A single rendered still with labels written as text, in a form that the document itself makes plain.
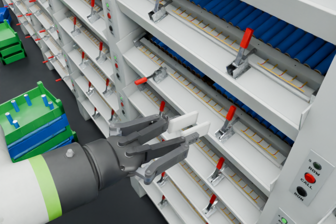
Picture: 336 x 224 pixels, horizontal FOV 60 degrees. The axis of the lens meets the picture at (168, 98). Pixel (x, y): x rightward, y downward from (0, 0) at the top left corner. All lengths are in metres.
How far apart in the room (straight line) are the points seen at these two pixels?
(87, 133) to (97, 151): 1.54
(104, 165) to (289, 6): 0.34
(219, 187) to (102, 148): 0.46
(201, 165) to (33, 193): 0.56
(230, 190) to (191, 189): 0.24
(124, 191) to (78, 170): 1.28
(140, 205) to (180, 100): 0.96
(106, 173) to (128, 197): 1.23
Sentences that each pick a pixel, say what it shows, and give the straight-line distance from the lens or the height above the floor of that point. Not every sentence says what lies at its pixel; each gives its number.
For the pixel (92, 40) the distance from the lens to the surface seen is 1.40.
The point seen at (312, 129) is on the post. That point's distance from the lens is 0.49.
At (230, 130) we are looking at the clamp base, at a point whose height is 0.95.
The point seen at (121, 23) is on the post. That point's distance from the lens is 0.92.
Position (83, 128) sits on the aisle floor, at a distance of 2.03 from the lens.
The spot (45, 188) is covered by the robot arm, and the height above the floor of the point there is 1.12.
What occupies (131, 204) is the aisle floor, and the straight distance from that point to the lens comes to 1.66.
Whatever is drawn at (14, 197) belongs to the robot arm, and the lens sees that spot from 0.42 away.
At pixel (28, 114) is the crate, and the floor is 0.48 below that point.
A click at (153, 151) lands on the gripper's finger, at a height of 1.07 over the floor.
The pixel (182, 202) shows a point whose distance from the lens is 1.23.
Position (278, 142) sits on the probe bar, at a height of 0.98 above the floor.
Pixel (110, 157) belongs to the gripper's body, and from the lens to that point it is 0.45.
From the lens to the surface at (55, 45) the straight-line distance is 2.18.
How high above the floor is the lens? 1.46
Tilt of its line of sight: 43 degrees down
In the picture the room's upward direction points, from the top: straight up
